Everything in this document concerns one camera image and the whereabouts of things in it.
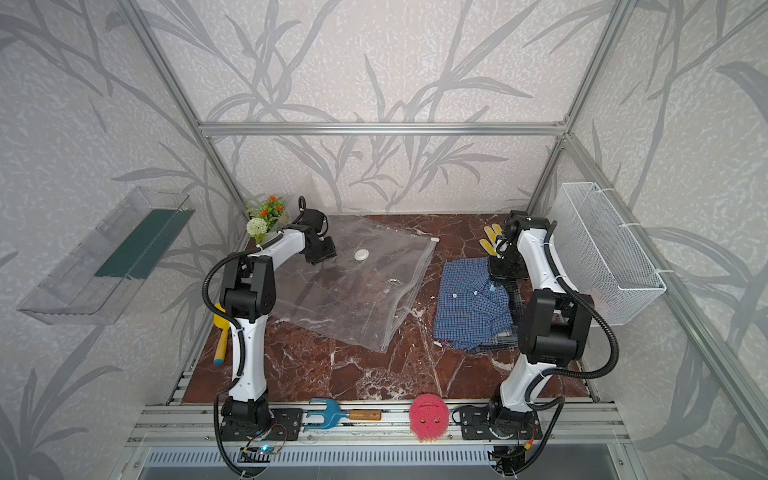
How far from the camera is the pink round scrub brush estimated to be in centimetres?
72

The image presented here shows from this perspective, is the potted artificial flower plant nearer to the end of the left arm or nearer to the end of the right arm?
the end of the left arm

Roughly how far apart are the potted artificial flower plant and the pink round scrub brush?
707 mm

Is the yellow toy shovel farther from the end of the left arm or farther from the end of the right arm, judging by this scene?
the end of the right arm

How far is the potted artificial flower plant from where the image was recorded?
983 mm
